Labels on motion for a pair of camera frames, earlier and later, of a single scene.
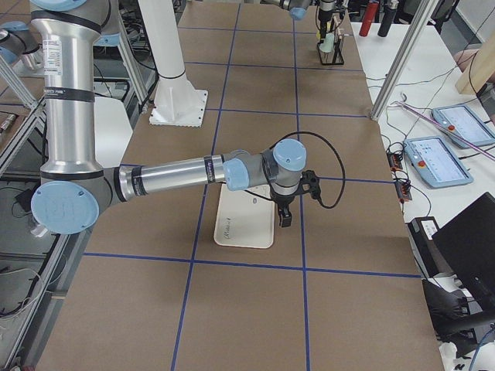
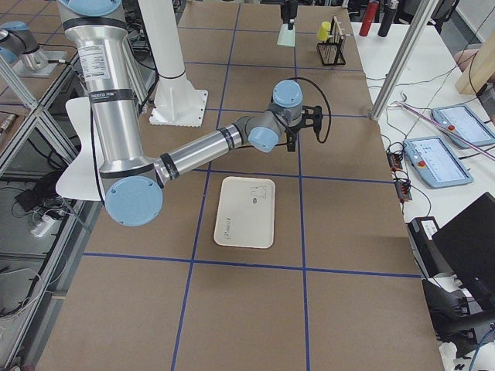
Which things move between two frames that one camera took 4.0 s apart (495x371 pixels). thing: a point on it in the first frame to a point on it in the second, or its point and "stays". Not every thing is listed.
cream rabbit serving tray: x=244 y=219 stays
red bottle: x=369 y=16 stays
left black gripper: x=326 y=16 to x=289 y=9
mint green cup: x=328 y=45 to x=286 y=37
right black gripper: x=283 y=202 to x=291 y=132
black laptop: x=466 y=245 stays
